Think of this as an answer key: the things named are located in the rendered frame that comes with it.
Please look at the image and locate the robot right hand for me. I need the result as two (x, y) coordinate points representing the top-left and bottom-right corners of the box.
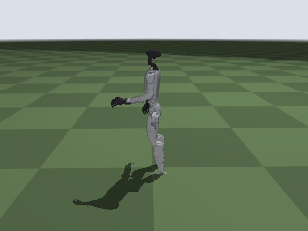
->
(142, 100), (149, 114)

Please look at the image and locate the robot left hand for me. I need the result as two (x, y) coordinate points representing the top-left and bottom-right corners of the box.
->
(111, 97), (131, 108)

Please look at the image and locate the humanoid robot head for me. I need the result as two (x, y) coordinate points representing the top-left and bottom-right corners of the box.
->
(146, 49), (161, 71)

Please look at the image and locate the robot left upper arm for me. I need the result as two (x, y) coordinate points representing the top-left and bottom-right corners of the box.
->
(146, 72), (155, 101)

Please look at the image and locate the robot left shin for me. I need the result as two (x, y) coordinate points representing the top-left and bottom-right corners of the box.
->
(153, 144), (164, 174)

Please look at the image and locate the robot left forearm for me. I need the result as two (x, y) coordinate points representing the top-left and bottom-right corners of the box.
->
(126, 92), (151, 104)

